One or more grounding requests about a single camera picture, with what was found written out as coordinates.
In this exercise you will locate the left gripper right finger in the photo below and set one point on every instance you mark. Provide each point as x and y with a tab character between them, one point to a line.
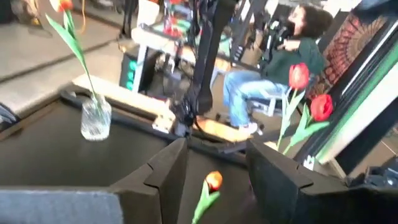
273	186

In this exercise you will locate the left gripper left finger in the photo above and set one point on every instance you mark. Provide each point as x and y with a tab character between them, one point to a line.
161	186

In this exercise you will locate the orange tulip with green stem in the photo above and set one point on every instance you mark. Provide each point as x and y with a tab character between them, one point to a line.
214	180
71	39

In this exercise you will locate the red tulip with green stem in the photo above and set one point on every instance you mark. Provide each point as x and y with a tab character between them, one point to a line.
321	107
299	76

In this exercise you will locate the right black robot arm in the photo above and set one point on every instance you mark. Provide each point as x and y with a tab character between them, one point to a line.
208	62

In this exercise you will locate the clear textured glass vase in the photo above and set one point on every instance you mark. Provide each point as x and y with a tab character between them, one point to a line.
95	121

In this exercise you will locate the white chair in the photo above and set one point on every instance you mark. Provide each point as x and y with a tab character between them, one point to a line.
264	104

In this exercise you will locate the black computer tower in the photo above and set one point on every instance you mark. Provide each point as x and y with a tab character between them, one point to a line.
132	73

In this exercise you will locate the person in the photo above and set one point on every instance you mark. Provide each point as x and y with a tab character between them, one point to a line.
289	59

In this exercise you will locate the white desk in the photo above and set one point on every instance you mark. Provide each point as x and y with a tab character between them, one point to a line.
161	37

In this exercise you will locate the red mandala tapestry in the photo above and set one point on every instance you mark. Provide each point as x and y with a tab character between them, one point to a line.
348	49

